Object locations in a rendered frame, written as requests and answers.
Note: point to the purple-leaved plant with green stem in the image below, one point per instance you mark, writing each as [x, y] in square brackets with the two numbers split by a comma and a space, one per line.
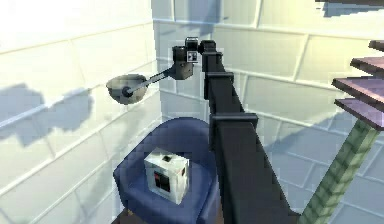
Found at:
[343, 160]

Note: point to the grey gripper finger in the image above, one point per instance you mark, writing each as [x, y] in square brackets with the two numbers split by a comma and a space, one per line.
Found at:
[146, 83]

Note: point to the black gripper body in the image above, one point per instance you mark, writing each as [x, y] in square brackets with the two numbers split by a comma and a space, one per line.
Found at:
[182, 65]

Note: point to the blue armchair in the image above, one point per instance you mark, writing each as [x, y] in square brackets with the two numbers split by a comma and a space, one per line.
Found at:
[166, 180]

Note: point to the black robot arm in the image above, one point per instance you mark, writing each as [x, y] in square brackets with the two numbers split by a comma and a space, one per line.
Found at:
[240, 156]

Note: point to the grey metal bowl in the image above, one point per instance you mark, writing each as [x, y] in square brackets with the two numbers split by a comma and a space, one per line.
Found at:
[128, 88]

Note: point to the white box with black marks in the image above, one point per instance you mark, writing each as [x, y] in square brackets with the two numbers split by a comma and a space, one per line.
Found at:
[166, 173]

